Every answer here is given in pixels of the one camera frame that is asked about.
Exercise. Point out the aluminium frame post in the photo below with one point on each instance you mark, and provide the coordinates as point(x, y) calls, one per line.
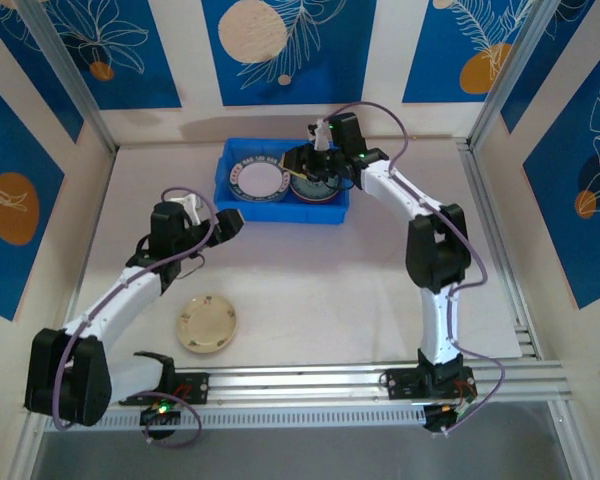
point(506, 75)
point(69, 75)

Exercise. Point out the black controller board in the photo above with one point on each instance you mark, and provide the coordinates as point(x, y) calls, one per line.
point(152, 417)
point(437, 422)

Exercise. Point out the blue plastic bin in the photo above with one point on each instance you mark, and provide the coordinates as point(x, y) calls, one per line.
point(280, 214)

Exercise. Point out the cream floral plate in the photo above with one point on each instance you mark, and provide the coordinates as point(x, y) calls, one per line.
point(207, 324)

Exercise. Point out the blue white patterned plate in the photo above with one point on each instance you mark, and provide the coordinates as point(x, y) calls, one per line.
point(312, 192)

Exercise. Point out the aluminium front rail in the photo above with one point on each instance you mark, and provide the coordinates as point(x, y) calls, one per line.
point(305, 380)

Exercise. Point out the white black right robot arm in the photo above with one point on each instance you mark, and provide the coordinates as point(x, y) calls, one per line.
point(437, 320)

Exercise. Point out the green rim lettered plate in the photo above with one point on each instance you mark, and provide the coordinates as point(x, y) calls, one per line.
point(257, 180)

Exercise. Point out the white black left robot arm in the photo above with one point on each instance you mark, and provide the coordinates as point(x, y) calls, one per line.
point(120, 295)

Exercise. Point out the aluminium side rail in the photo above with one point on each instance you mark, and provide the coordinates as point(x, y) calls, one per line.
point(87, 250)
point(500, 250)

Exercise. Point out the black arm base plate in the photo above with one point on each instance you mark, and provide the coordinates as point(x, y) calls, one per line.
point(402, 384)
point(195, 387)

